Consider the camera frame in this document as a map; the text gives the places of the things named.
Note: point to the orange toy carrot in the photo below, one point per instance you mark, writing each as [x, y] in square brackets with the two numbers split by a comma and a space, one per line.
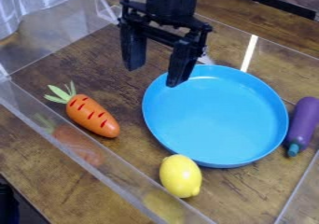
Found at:
[84, 111]

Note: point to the purple toy eggplant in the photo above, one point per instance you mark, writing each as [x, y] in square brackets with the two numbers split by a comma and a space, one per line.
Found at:
[303, 124]

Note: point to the blue round tray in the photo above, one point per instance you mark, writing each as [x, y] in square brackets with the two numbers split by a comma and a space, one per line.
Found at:
[222, 118]

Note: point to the clear acrylic enclosure wall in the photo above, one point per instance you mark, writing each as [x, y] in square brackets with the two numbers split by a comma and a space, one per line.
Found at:
[86, 179]

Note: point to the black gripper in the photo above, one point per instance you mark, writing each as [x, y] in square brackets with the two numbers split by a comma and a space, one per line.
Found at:
[168, 22]

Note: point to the yellow toy lemon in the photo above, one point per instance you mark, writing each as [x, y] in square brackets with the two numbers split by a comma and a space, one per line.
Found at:
[180, 176]

